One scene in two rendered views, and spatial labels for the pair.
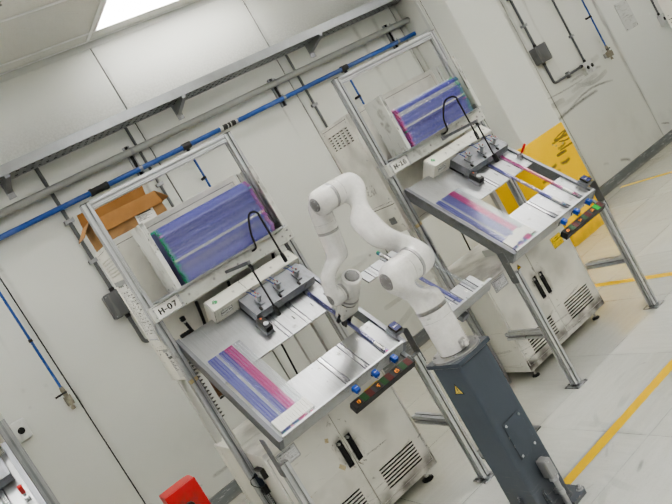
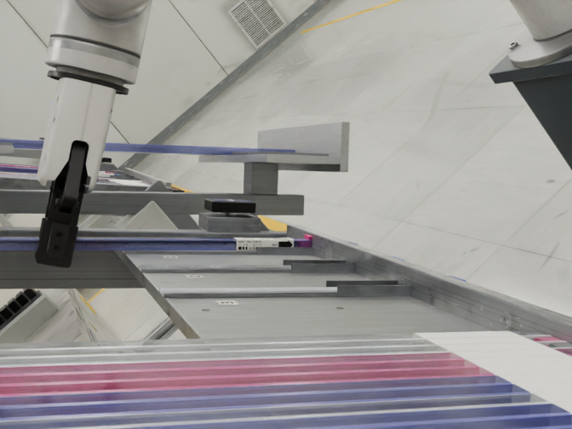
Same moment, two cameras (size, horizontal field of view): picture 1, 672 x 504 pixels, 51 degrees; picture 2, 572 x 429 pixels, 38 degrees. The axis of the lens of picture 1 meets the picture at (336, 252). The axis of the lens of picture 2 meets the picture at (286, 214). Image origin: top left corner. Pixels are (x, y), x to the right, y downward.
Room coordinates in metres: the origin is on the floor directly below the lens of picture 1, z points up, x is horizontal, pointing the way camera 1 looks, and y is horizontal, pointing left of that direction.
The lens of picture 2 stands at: (2.58, 0.81, 1.00)
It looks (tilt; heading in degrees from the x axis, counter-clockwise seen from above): 16 degrees down; 289
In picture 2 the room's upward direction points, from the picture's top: 39 degrees counter-clockwise
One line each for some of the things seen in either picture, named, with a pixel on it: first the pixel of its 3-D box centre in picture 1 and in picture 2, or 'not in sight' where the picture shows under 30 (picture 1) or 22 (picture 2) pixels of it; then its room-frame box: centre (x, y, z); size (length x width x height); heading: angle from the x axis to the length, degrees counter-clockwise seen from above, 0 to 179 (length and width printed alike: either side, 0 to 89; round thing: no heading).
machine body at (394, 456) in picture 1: (325, 458); not in sight; (3.28, 0.55, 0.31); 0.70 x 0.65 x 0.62; 119
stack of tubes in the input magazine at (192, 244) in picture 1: (213, 232); not in sight; (3.20, 0.44, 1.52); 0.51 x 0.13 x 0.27; 119
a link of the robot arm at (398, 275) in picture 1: (410, 284); not in sight; (2.47, -0.17, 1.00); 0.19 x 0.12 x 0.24; 122
